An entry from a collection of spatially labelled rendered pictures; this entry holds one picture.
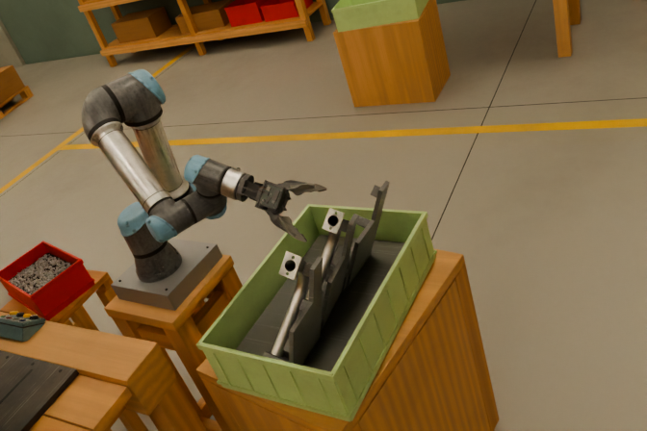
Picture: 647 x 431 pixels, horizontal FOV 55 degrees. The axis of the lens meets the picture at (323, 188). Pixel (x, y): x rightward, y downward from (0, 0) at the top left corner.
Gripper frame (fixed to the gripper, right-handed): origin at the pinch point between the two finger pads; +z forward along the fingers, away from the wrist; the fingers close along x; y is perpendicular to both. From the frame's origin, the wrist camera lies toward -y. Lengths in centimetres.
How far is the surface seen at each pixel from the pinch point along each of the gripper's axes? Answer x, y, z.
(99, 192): -43, -298, -228
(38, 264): -55, -65, -107
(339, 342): -28.8, -12.6, 15.2
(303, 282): -16.4, 2.0, 3.3
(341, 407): -40.0, 2.7, 22.4
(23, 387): -75, -12, -64
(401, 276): -7.1, -18.7, 24.2
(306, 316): -23.3, 4.0, 7.2
